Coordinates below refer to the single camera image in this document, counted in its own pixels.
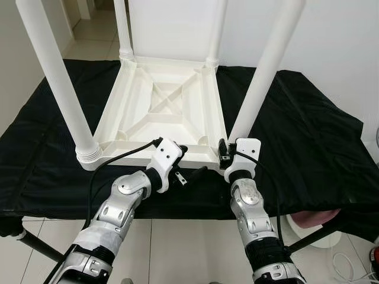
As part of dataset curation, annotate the pink round object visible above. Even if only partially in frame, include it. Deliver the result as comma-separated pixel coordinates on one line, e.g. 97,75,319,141
293,208,341,229

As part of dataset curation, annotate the white plastic table top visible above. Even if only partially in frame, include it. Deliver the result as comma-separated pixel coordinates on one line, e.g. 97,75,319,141
77,55,237,172

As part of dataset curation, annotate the white round base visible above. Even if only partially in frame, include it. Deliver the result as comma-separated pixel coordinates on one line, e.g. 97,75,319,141
287,216,344,249

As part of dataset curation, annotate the black table cloth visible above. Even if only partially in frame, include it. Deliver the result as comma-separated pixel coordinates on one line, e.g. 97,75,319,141
0,59,379,240

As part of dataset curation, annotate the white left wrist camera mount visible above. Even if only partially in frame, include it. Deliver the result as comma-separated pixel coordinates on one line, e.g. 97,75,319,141
147,137,184,193

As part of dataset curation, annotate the thick white cable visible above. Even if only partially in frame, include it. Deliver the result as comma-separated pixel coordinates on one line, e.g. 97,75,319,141
332,251,379,284

